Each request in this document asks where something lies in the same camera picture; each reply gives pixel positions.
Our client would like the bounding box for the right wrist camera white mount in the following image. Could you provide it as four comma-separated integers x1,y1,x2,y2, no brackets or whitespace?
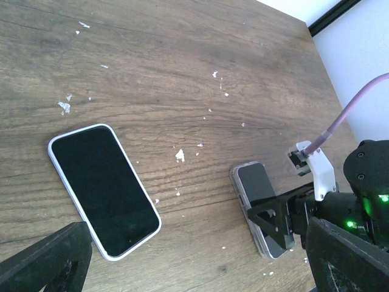
287,141,337,201

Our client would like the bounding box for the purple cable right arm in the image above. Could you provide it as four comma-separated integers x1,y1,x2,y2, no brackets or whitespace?
303,72,389,155

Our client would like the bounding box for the small grey-edged phone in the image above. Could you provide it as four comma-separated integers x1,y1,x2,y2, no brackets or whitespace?
230,161,286,259

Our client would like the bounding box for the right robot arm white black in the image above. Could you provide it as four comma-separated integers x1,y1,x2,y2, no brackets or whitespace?
247,140,388,249

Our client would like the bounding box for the clear magsafe phone case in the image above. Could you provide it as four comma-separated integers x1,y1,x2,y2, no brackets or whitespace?
230,161,295,259

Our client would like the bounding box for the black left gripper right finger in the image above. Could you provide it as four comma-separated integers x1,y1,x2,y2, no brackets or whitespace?
306,217,388,291

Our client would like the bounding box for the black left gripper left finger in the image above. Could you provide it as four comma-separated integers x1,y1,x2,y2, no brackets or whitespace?
1,222,92,291

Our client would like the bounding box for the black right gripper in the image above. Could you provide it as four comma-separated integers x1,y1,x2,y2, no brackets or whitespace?
247,182,349,246

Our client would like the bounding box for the black frame post right rear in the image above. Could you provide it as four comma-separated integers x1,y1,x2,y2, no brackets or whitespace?
308,0,361,37

